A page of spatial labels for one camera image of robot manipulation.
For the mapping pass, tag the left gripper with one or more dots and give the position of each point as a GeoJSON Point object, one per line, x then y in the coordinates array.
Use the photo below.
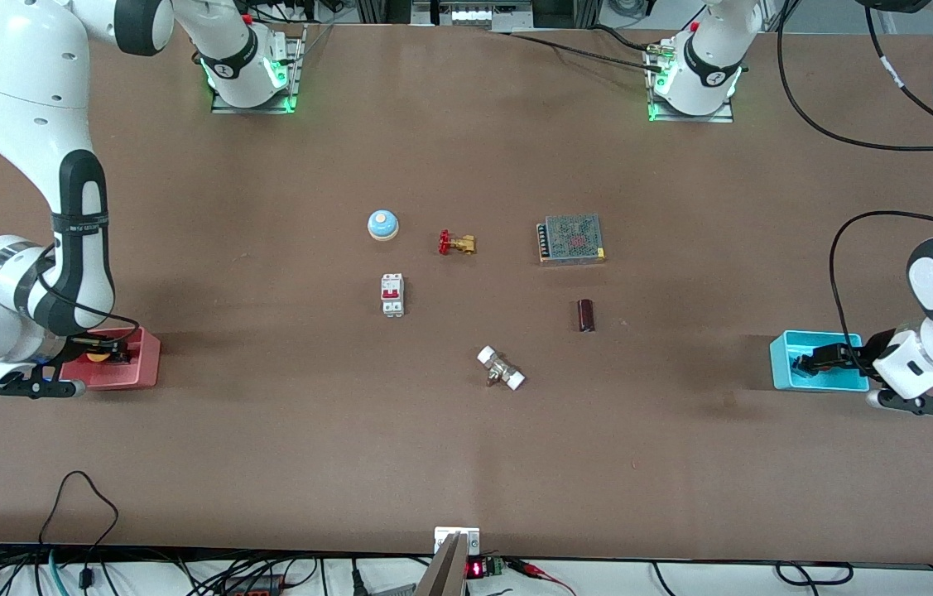
{"type": "Point", "coordinates": [857, 356]}

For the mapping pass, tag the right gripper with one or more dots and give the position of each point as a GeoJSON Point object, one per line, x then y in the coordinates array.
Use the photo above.
{"type": "Point", "coordinates": [79, 345]}

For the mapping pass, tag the yellow push button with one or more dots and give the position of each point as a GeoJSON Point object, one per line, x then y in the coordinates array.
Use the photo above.
{"type": "Point", "coordinates": [96, 358]}

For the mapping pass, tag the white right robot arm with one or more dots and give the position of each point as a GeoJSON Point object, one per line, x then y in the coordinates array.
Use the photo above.
{"type": "Point", "coordinates": [27, 124]}

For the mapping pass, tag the pink plastic box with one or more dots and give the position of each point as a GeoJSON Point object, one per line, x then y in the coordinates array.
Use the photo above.
{"type": "Point", "coordinates": [143, 368]}

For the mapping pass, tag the cyan plastic box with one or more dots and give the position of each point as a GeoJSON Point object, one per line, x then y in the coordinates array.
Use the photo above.
{"type": "Point", "coordinates": [781, 364]}

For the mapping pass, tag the dark red cylinder capacitor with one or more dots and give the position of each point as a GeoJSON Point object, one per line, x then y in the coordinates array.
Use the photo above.
{"type": "Point", "coordinates": [587, 315]}

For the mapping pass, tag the black orange power strip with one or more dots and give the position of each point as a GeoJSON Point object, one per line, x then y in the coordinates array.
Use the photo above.
{"type": "Point", "coordinates": [255, 586]}

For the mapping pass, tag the white circuit breaker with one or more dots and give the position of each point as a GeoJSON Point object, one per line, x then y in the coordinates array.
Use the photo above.
{"type": "Point", "coordinates": [392, 295]}

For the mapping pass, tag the blue service bell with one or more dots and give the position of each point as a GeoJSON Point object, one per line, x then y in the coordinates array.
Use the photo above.
{"type": "Point", "coordinates": [382, 224]}

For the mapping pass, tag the metal mesh power supply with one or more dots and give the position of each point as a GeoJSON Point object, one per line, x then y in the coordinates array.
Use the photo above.
{"type": "Point", "coordinates": [574, 238]}

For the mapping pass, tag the metal fitting white caps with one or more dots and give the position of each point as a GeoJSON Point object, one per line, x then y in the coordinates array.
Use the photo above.
{"type": "Point", "coordinates": [500, 368]}

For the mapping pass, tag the red digit display module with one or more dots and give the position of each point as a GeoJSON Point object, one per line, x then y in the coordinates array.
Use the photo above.
{"type": "Point", "coordinates": [478, 569]}

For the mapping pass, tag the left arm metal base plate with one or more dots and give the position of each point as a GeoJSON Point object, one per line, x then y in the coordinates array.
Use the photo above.
{"type": "Point", "coordinates": [727, 116]}

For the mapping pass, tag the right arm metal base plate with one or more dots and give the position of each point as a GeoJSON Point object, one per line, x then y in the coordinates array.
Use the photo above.
{"type": "Point", "coordinates": [294, 66]}

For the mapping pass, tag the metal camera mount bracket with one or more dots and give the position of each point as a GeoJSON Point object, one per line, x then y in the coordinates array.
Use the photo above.
{"type": "Point", "coordinates": [448, 571]}

